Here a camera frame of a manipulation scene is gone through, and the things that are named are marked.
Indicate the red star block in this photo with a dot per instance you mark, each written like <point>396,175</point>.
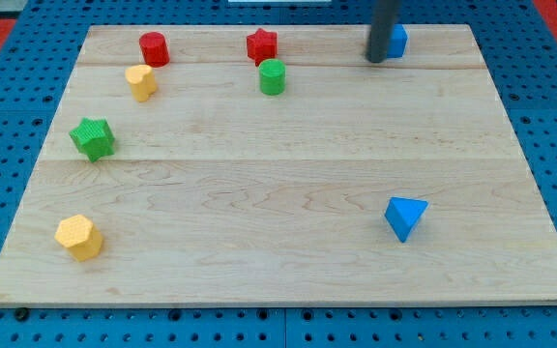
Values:
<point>262,45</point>

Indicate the green star block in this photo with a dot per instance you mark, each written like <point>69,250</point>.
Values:
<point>93,138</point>

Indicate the light wooden board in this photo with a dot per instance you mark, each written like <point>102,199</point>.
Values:
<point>220,196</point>

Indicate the green cylinder block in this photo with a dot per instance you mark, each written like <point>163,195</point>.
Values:
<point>272,73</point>

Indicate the blue triangle block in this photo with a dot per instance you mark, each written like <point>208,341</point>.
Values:
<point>403,215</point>

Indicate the yellow heart block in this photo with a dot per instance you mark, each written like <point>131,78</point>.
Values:
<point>142,82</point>

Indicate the red cylinder block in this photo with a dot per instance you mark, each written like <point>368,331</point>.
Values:
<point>154,49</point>

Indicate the blue cube block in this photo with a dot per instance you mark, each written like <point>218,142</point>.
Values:
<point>398,42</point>

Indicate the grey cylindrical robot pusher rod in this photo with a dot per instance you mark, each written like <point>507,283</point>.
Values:
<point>383,19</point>

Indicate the yellow hexagon block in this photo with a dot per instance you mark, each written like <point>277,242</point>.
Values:
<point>80,237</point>

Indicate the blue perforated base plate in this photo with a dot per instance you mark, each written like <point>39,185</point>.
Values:
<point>37,60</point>

